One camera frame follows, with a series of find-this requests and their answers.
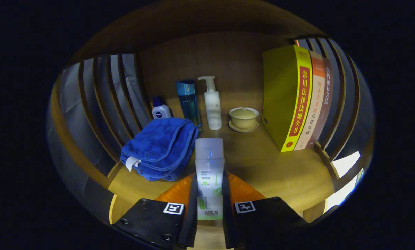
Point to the wooden countertop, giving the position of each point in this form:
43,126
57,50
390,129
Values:
256,163

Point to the brown book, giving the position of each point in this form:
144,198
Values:
326,100

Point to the white pump bottle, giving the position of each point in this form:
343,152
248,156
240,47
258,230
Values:
212,107

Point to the small white bottle blue cap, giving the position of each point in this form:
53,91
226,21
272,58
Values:
161,111

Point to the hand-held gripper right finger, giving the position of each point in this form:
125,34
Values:
263,218

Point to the cream and orange book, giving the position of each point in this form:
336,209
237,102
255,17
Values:
314,104

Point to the frosted white tube green print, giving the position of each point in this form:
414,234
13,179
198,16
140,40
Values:
209,163

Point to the blue folded towel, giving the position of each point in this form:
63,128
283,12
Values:
159,146

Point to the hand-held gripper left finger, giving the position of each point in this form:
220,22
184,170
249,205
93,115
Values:
152,222

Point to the wooden cabinet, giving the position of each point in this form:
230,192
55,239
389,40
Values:
193,52

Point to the blue transparent bottle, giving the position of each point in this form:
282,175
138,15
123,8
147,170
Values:
188,102

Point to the beige lidded teacup with saucer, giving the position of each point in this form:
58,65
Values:
243,118

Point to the yellow book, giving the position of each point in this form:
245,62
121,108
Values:
280,93

